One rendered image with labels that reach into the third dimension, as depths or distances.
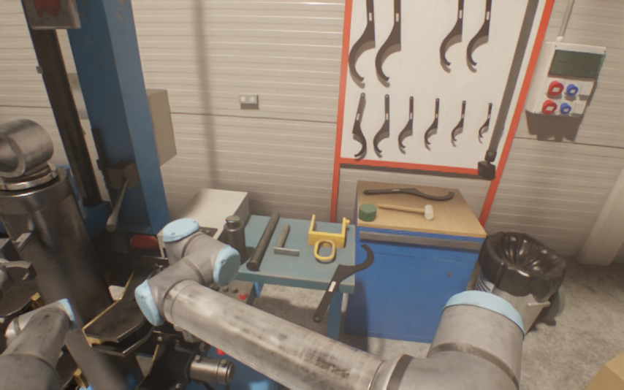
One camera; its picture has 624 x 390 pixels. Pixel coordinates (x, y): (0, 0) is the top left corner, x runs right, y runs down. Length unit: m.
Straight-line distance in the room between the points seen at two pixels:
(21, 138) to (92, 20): 0.51
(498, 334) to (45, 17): 1.18
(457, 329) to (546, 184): 3.03
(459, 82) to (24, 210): 2.69
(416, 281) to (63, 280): 1.75
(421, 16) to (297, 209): 1.98
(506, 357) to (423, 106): 2.45
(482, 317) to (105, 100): 1.40
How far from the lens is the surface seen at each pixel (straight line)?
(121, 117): 1.46
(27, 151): 1.18
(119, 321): 1.31
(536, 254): 2.66
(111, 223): 1.13
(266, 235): 1.39
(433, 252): 1.96
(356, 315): 2.28
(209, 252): 0.76
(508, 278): 2.32
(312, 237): 1.37
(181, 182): 3.47
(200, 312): 0.60
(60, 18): 1.11
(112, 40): 1.42
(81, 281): 1.36
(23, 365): 0.56
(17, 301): 1.59
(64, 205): 1.24
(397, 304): 2.21
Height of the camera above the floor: 1.90
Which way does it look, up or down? 28 degrees down
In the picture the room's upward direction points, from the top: 2 degrees clockwise
